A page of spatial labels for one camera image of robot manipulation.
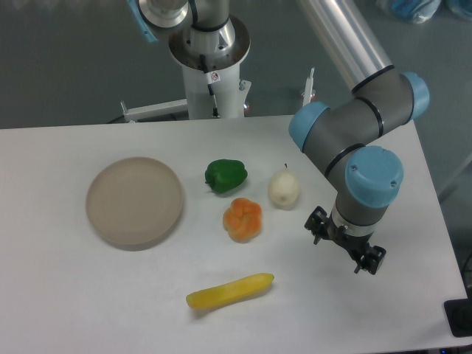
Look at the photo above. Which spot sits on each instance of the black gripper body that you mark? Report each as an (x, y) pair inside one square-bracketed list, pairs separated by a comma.
[(352, 238)]

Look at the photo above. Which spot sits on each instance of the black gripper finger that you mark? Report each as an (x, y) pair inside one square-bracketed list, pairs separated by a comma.
[(369, 258), (317, 224)]

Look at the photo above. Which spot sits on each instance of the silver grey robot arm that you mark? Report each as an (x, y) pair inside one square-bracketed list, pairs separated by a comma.
[(339, 141)]

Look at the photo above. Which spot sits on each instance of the yellow banana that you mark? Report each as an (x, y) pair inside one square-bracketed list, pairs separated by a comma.
[(231, 292)]

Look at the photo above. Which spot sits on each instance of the white pear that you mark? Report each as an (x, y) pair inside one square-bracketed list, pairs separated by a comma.
[(284, 188)]

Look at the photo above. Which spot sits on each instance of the orange braided bread roll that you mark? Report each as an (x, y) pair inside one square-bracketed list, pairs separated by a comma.
[(243, 220)]

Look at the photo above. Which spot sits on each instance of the black device at table edge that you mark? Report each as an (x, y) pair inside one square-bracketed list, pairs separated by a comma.
[(458, 312)]

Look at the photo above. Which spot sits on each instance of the green bell pepper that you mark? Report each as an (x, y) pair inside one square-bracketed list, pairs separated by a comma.
[(223, 175)]

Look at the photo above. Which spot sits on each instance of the beige round plate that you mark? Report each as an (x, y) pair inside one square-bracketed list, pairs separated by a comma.
[(135, 203)]

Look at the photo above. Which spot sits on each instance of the blue plastic bag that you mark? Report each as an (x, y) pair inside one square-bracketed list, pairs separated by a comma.
[(419, 11)]

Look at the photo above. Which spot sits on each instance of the white bracket right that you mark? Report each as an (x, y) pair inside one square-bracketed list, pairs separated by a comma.
[(308, 94)]

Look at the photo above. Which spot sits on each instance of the white bracket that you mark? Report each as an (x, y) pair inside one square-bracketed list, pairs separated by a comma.
[(308, 94), (153, 111)]

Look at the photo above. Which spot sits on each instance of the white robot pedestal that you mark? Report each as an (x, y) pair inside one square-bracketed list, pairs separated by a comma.
[(210, 63)]

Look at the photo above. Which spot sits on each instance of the white bracket left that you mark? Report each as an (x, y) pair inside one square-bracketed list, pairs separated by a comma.
[(153, 111)]

